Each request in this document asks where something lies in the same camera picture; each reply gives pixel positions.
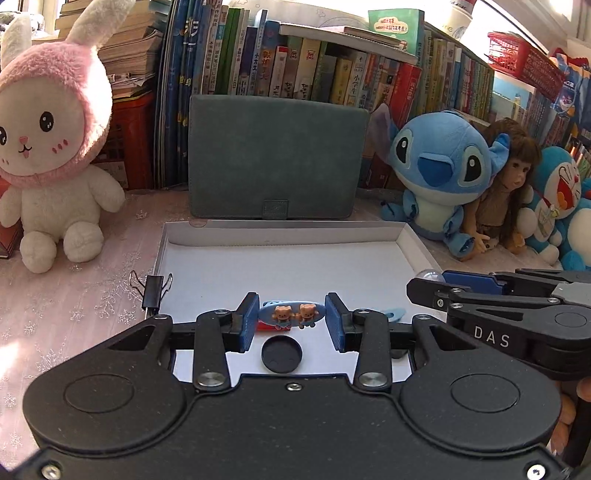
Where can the pink rabbit plush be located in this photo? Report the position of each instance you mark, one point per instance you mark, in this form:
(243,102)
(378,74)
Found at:
(51,138)

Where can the blue robot cat plush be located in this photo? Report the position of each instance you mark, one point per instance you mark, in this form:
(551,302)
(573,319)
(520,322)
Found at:
(563,194)

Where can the stack of books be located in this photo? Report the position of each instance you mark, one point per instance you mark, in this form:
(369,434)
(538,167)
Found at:
(129,46)

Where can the person's right hand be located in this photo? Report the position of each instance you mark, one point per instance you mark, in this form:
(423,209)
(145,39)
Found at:
(565,410)

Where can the small black binder clip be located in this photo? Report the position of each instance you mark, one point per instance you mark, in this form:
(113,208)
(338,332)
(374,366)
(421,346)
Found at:
(152,290)

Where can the blue hair clip with bears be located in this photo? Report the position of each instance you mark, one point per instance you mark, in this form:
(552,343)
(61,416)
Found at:
(291,314)

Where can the pink snowflake tablecloth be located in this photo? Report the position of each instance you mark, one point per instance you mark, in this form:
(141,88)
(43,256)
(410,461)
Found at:
(92,300)

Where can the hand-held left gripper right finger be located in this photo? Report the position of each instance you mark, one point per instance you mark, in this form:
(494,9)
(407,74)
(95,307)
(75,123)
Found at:
(334,321)

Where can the row of upright books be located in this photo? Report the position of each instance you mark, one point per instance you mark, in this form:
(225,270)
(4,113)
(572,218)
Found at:
(300,69)

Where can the green notebook case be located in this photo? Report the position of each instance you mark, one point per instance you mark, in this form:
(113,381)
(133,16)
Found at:
(277,157)

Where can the long-haired doll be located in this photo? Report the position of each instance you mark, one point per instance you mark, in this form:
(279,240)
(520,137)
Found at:
(512,184)

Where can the blue alien plush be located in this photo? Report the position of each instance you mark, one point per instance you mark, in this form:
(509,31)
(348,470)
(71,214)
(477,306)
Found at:
(438,166)

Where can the white cardboard box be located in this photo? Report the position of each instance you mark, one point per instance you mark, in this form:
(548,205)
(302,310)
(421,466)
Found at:
(286,267)

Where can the green book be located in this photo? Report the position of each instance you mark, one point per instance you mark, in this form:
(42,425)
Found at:
(397,27)

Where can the red plastic crate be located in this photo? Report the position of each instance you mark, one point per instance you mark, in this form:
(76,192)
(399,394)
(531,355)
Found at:
(129,138)

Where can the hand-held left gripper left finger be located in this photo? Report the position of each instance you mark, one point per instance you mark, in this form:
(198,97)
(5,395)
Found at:
(249,318)

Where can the red crayon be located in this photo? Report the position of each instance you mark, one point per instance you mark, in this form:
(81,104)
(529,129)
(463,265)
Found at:
(267,326)

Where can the clear plastic dome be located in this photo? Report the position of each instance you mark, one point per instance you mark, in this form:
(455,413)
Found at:
(431,275)

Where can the red mesh basket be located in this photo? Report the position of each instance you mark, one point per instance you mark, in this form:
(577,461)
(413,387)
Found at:
(526,60)

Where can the blue printed bag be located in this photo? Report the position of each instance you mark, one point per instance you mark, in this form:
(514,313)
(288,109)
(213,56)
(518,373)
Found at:
(570,83)

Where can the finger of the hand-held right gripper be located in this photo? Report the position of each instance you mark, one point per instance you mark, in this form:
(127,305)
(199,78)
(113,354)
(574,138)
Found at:
(429,293)
(471,280)

